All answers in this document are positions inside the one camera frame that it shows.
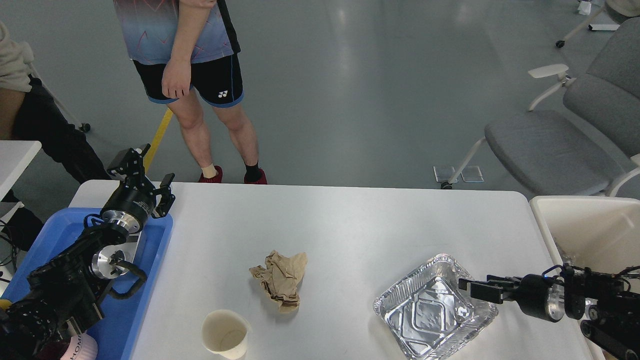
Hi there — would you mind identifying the grey office chair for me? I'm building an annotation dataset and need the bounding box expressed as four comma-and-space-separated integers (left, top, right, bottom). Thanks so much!
440, 17, 640, 196

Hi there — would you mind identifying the blue plastic bin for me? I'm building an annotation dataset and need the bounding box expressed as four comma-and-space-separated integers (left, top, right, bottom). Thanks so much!
1, 207, 173, 360

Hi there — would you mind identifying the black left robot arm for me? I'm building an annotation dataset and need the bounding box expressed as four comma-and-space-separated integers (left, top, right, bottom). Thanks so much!
1, 143, 175, 360

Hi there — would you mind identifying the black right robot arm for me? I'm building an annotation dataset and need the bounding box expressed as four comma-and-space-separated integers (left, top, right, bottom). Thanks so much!
457, 263, 640, 360

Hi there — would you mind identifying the standing person in shorts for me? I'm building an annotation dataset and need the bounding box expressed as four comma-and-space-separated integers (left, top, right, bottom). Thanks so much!
113, 0, 268, 185

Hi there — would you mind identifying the seated person at left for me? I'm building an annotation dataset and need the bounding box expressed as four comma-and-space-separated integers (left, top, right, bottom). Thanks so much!
0, 23, 110, 183

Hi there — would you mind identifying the white side table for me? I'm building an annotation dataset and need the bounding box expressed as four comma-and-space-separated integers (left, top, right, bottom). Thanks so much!
0, 140, 42, 199

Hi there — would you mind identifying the pink plastic mug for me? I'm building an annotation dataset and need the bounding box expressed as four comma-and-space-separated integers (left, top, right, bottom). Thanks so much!
38, 333, 98, 360

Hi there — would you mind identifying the white chair base far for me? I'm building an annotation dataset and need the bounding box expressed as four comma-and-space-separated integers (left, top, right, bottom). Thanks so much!
554, 0, 624, 49

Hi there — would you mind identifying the crumpled brown paper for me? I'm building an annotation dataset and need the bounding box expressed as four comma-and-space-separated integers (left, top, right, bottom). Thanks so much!
249, 250, 307, 313

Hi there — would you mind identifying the cream paper cup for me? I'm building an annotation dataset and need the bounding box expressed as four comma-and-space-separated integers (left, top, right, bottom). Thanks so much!
201, 309, 250, 360

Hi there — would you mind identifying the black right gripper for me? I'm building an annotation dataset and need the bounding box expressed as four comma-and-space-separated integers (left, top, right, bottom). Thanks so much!
458, 274, 565, 322

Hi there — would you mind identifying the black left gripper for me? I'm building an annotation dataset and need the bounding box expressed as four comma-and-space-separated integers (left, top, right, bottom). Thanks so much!
100, 144, 175, 234

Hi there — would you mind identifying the aluminium foil tray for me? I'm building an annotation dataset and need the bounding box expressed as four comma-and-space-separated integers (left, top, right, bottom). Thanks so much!
372, 253, 499, 360

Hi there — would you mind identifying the square stainless steel tray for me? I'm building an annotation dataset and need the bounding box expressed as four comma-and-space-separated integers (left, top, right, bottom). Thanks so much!
121, 230, 147, 268

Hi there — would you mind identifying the cream waste bin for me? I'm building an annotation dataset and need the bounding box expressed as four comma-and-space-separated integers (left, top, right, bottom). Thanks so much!
530, 196, 640, 274

